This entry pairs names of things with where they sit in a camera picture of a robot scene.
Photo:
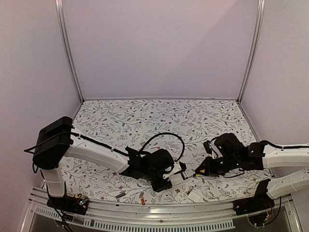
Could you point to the left aluminium frame post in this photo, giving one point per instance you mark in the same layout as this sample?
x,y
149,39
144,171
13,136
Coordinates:
x,y
67,49

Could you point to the white small battery cover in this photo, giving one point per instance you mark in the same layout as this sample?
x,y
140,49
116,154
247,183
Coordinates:
x,y
186,159

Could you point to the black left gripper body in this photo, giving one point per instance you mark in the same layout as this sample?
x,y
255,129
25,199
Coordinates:
x,y
152,176

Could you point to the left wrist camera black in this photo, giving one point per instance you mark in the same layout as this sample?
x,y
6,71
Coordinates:
x,y
173,170

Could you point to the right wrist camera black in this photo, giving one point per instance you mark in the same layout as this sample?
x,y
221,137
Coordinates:
x,y
209,149

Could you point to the floral patterned table mat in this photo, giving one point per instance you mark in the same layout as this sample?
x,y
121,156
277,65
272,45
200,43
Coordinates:
x,y
179,126

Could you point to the aluminium frame post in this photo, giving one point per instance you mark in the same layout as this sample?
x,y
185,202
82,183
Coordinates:
x,y
67,49
253,49

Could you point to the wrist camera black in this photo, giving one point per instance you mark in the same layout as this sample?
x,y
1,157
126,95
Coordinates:
x,y
209,149
173,170

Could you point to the small white remote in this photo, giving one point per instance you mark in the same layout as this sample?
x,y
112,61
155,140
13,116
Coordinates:
x,y
177,179

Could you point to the right aluminium frame post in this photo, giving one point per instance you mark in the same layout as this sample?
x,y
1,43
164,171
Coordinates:
x,y
253,49

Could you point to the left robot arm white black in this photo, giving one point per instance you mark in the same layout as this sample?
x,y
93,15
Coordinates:
x,y
61,139

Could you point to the yellow handled screwdriver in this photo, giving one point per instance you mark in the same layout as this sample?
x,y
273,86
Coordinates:
x,y
193,175

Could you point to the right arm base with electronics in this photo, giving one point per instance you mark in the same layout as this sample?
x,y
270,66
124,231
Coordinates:
x,y
258,202

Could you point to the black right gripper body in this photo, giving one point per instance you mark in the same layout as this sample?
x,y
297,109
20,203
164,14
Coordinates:
x,y
231,163

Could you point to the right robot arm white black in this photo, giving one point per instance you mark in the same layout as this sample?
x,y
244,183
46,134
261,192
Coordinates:
x,y
266,155

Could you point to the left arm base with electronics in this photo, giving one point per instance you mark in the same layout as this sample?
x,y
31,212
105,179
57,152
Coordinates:
x,y
77,204

